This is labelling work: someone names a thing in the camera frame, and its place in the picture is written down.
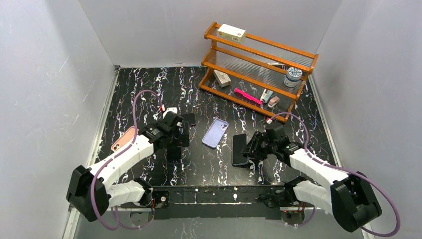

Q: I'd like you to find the blue white jar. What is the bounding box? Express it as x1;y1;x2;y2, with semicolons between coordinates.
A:
284;67;303;88

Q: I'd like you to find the pink small stapler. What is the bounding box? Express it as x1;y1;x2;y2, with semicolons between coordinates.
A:
267;96;280;108

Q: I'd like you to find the black smartphone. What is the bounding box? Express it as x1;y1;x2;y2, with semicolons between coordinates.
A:
231;134;249;167

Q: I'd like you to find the orange wooden shelf rack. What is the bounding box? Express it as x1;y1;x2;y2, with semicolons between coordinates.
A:
199;22;319;122

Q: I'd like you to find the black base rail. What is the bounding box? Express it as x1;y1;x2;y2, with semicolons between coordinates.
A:
121;185;313;224

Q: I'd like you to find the lilac phone case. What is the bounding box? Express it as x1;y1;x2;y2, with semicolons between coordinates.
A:
202;119;228;148

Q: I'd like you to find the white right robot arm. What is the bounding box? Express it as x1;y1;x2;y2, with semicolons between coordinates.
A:
240;126;382;232

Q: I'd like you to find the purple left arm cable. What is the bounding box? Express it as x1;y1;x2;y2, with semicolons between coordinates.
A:
90;90;165;231

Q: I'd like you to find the pink comb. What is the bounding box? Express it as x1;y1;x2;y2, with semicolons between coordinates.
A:
234;88;263;106

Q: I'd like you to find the purple-edged smartphone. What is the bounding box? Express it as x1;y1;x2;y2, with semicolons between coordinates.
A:
181;113;197;126

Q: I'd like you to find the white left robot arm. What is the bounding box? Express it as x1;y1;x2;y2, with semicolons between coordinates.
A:
66;112;189;222

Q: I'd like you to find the small grey box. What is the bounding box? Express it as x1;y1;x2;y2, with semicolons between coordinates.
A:
213;70;231;88

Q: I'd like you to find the pink cased phone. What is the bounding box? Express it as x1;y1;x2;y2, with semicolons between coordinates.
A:
111;126;135;152

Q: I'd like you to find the light blue stapler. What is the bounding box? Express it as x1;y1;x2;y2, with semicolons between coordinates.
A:
260;89;273;104

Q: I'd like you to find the white cardboard box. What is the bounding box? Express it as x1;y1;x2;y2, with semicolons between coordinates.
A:
216;24;246;44

